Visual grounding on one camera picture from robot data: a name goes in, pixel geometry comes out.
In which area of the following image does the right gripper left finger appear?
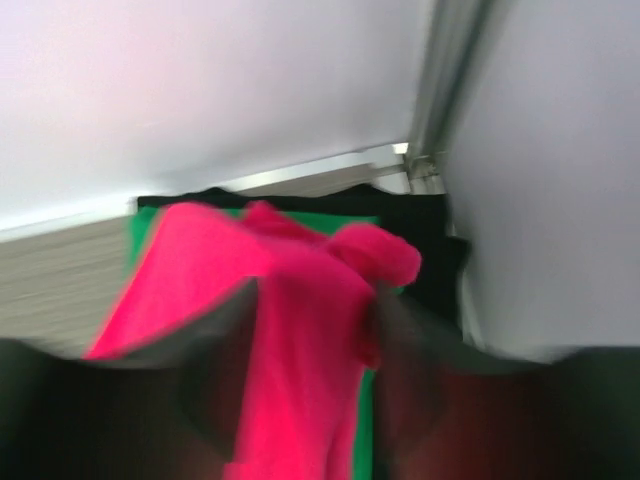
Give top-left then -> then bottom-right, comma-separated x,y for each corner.
1,281 -> 258,479

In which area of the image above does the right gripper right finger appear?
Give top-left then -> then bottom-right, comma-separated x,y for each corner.
372,287 -> 639,479

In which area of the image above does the magenta red t-shirt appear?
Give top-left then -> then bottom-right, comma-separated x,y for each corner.
89,202 -> 421,479

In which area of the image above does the folded black t-shirt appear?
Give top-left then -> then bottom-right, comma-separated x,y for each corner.
137,184 -> 474,331

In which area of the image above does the folded green t-shirt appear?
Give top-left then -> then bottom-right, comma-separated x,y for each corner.
129,206 -> 379,480

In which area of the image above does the right aluminium frame post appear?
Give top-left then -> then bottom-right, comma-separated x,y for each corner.
403,1 -> 510,195

